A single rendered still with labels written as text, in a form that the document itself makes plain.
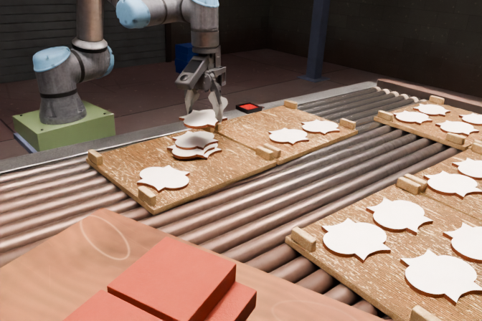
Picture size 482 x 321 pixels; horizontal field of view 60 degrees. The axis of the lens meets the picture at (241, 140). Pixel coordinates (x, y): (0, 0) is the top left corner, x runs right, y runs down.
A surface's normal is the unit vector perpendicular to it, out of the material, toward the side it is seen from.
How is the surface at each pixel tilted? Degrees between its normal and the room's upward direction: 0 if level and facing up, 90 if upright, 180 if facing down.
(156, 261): 0
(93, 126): 90
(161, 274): 0
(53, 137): 90
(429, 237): 0
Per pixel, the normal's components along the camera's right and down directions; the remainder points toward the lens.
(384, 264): 0.04, -0.92
